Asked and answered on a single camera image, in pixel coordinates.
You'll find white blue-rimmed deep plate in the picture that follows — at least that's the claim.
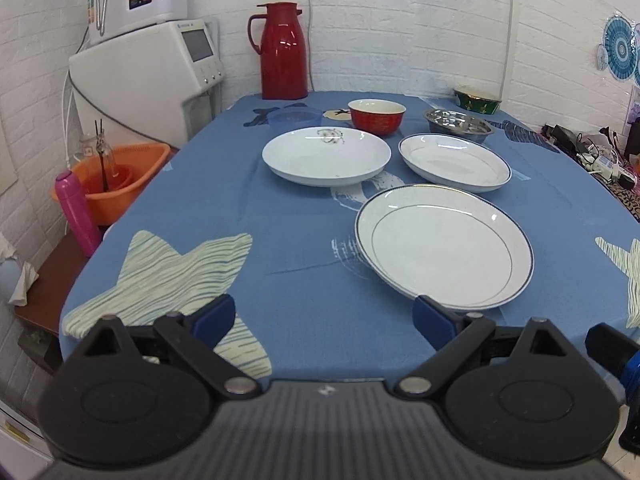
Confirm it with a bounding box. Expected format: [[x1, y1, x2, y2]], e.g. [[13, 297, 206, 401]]
[[398, 134, 512, 194]]

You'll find stainless steel bowl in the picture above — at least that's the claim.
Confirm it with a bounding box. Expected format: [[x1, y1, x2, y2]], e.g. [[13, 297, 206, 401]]
[[424, 108, 495, 144]]

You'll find white deep plate floral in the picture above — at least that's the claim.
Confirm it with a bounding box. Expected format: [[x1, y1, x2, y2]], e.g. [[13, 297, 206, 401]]
[[262, 127, 392, 188]]

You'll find red ceramic bowl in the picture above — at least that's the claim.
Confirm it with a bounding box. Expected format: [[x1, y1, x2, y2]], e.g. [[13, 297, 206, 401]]
[[348, 99, 406, 136]]

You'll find blue translucent plastic bowl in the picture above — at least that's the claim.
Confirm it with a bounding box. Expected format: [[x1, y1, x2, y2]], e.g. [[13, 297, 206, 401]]
[[267, 105, 323, 129]]

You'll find brown wooden side table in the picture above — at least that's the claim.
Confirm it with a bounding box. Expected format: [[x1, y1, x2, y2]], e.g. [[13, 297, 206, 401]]
[[14, 233, 89, 337]]

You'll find leopard print cloth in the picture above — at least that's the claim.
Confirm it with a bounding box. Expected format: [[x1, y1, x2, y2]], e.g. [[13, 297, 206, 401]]
[[594, 174, 640, 221]]

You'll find crumpled white tissue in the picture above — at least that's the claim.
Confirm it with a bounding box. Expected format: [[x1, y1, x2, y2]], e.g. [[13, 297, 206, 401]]
[[0, 235, 39, 307]]

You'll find orange plastic basin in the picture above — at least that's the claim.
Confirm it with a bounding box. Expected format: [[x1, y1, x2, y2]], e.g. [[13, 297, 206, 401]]
[[72, 143, 171, 226]]

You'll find pink water bottle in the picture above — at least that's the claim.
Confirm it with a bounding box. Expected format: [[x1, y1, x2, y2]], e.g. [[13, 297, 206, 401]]
[[54, 170, 102, 258]]

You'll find white power strip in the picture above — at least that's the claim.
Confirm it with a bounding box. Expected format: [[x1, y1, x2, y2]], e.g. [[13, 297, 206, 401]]
[[577, 150, 637, 188]]

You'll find glass bottle in basin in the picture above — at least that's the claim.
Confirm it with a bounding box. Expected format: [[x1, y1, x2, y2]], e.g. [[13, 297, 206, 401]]
[[80, 119, 119, 192]]

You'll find green gold-rimmed bowl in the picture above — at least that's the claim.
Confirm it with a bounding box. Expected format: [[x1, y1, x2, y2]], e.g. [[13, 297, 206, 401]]
[[454, 87, 501, 115]]

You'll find white countertop appliance with screen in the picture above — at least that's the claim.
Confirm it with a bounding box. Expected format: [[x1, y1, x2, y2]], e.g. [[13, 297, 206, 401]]
[[70, 18, 224, 150]]

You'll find red thermos jug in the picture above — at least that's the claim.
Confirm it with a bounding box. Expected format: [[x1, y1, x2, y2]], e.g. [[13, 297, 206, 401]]
[[246, 2, 308, 100]]

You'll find blue round wall decoration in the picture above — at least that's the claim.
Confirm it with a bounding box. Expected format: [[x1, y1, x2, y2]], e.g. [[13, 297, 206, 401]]
[[596, 14, 639, 84]]

